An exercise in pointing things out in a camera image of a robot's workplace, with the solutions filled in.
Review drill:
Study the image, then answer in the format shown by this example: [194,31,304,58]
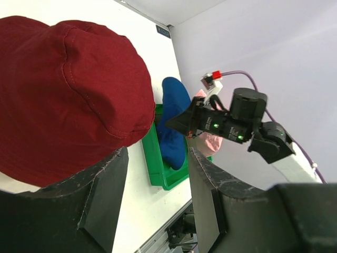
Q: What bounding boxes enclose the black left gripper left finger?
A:
[1,147,128,252]

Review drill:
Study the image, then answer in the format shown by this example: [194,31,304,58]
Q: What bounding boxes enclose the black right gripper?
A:
[165,96,257,144]

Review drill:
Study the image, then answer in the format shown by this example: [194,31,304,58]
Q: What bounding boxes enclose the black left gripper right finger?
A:
[188,148,336,252]

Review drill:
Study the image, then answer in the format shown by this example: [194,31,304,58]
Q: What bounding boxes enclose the blue beanie hat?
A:
[156,77,191,170]

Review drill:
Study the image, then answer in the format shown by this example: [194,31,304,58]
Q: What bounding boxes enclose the pink hat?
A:
[194,89,224,158]

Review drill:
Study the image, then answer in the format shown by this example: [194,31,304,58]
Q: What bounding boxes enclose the dark red beanie hat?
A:
[1,16,155,187]

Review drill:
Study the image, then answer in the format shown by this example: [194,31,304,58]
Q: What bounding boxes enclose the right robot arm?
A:
[166,88,324,183]

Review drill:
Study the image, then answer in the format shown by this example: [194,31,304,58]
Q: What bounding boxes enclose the green plastic tray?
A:
[141,103,213,191]

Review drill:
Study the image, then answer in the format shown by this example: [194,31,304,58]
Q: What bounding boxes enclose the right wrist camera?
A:
[201,71,223,104]

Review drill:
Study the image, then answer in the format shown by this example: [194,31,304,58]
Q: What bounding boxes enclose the aluminium front rail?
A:
[135,201,199,253]

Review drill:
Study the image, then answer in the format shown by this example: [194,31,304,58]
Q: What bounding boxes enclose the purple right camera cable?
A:
[212,70,327,184]

